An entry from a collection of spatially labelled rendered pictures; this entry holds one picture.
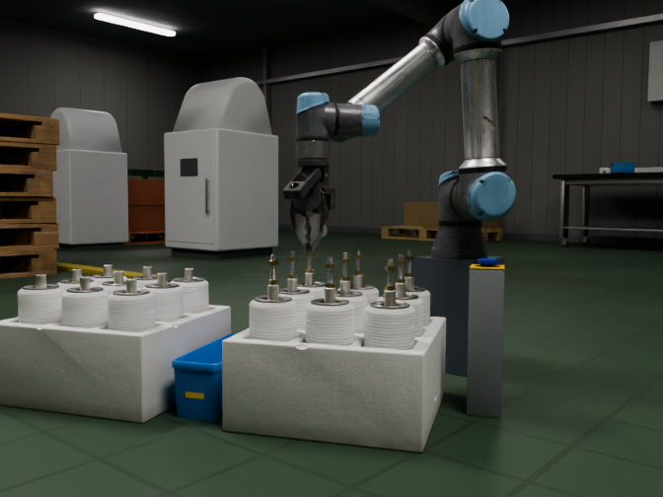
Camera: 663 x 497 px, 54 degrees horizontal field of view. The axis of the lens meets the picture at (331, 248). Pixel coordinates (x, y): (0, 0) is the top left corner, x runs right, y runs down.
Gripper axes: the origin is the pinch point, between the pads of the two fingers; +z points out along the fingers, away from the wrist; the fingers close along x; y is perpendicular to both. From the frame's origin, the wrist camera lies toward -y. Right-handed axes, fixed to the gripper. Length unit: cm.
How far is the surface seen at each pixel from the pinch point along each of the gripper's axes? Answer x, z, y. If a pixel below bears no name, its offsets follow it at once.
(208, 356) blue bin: 18.5, 25.0, -13.8
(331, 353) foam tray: -19.3, 17.3, -27.9
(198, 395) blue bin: 10.4, 29.1, -28.4
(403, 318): -30.8, 10.8, -21.8
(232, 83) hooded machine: 221, -102, 298
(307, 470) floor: -21, 34, -41
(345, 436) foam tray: -21.9, 32.6, -27.5
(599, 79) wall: -26, -148, 660
